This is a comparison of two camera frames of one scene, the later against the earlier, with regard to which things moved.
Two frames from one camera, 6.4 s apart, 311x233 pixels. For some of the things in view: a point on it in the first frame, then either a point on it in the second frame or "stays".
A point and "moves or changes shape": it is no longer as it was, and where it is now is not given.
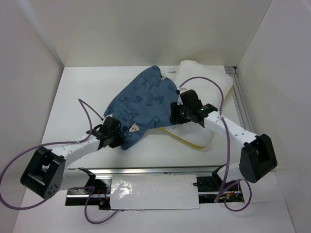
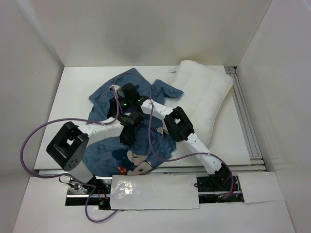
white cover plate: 154,191 stays
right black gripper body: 180,113 -> 124,103
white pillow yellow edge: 213,87 stays
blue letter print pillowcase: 143,103 moves or changes shape
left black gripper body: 116,139 -> 129,139
